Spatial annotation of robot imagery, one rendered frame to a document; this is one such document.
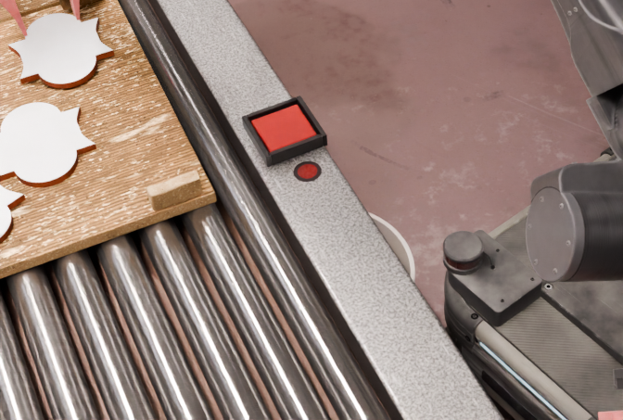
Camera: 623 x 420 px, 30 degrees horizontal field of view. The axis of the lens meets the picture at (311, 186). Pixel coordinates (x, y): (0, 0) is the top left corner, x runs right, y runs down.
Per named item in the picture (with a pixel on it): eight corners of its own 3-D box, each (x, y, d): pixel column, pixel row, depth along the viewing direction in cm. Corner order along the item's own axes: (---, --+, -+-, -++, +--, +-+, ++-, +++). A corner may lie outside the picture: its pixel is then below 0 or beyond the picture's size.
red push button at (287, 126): (298, 111, 138) (297, 103, 137) (319, 143, 134) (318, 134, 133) (251, 128, 137) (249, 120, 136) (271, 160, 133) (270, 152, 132)
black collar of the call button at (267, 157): (301, 105, 139) (300, 95, 138) (327, 145, 134) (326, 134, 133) (242, 126, 137) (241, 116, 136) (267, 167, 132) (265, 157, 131)
